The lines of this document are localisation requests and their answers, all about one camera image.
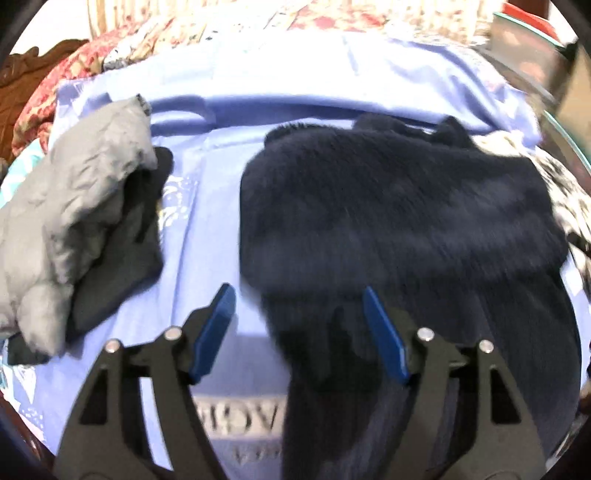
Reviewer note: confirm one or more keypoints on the glass side table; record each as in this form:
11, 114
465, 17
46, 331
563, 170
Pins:
521, 50

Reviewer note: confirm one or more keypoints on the blue printed bedsheet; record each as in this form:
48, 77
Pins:
221, 230

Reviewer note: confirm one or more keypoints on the dark navy fleece garment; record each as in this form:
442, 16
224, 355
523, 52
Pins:
392, 207

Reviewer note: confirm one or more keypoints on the red floral quilt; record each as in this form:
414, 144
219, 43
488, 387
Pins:
69, 69

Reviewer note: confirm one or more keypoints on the grey padded garment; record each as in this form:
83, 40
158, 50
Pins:
69, 194

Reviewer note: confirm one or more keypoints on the black and white patterned cloth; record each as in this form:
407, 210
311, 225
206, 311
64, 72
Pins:
563, 194

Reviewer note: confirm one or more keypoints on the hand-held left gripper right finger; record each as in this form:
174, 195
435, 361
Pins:
385, 337

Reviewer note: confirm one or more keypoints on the teal patterned cloth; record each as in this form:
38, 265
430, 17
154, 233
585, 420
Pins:
16, 177

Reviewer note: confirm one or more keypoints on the black garment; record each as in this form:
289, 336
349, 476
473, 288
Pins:
124, 258

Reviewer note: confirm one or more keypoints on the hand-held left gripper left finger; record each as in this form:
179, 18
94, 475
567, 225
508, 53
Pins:
214, 332

